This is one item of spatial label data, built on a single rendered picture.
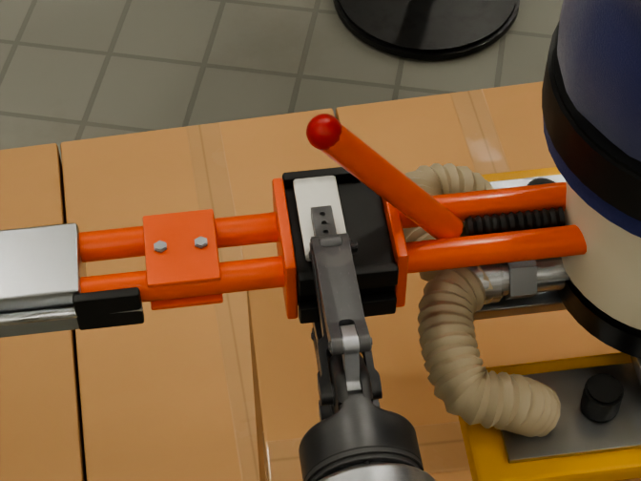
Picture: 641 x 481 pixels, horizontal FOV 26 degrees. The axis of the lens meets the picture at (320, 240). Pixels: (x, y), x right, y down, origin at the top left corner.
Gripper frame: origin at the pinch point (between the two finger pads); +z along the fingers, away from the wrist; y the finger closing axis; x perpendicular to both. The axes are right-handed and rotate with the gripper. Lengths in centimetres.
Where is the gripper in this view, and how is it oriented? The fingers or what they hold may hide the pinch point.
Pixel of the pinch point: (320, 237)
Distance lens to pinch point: 98.2
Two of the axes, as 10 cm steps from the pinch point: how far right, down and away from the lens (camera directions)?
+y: 0.0, 6.3, 7.8
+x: 9.9, -1.1, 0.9
